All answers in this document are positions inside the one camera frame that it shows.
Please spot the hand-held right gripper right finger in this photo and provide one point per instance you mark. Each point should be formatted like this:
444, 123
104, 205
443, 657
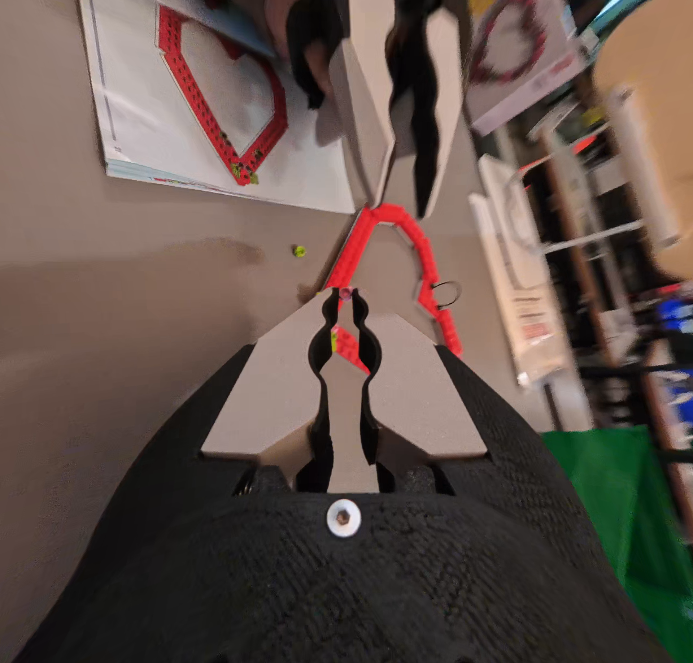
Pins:
422, 397

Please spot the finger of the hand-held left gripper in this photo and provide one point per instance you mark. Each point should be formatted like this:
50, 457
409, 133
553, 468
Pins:
433, 105
362, 110

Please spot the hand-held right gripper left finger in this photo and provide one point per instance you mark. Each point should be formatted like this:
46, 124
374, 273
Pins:
270, 392

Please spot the red lego heart frame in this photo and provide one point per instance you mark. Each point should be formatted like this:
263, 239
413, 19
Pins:
427, 262

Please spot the lego set box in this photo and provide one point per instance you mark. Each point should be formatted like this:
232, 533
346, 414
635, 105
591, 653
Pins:
514, 56

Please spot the lego instruction booklet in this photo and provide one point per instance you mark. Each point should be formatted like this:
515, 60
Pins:
141, 116

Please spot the person's left hand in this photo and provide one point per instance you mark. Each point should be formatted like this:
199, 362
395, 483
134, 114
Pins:
270, 13

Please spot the black rubber band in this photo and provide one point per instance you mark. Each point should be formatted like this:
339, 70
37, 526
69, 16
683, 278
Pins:
448, 293

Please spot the white metal rack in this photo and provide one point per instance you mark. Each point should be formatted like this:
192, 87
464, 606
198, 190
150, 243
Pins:
574, 224

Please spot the green plastic bin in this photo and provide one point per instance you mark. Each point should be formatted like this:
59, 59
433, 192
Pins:
628, 511

